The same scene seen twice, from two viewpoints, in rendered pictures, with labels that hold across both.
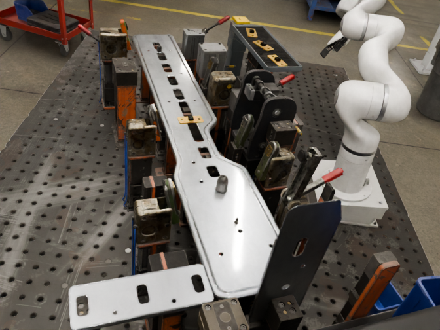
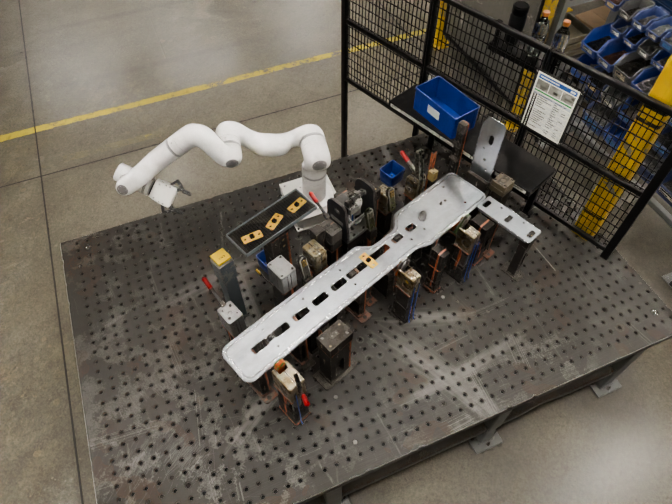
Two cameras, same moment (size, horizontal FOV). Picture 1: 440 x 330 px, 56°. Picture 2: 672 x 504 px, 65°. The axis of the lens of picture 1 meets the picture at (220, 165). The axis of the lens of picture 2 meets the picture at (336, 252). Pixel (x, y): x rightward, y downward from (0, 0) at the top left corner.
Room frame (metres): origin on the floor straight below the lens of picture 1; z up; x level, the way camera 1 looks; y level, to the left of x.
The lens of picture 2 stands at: (1.68, 1.31, 2.85)
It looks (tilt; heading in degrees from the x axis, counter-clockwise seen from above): 54 degrees down; 252
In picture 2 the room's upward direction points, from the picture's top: 1 degrees counter-clockwise
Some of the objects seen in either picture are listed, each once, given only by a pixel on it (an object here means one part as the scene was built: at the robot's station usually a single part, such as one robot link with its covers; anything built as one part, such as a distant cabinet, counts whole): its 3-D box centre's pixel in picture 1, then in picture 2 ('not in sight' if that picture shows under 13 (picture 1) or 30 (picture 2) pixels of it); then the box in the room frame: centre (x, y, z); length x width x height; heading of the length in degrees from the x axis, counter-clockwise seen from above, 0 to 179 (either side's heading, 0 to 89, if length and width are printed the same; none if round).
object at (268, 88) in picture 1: (253, 146); (351, 228); (1.15, -0.10, 0.94); 0.18 x 0.13 x 0.49; 24
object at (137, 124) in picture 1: (140, 165); (405, 294); (1.03, 0.26, 0.87); 0.12 x 0.09 x 0.35; 114
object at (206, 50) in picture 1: (206, 93); (285, 293); (1.52, 0.11, 0.90); 0.13 x 0.10 x 0.41; 114
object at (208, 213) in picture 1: (186, 118); (366, 265); (1.17, 0.14, 1.00); 1.38 x 0.22 x 0.02; 24
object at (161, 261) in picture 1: (166, 296); (476, 240); (0.59, 0.07, 0.84); 0.11 x 0.10 x 0.28; 114
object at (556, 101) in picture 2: not in sight; (549, 107); (0.19, -0.20, 1.30); 0.23 x 0.02 x 0.31; 114
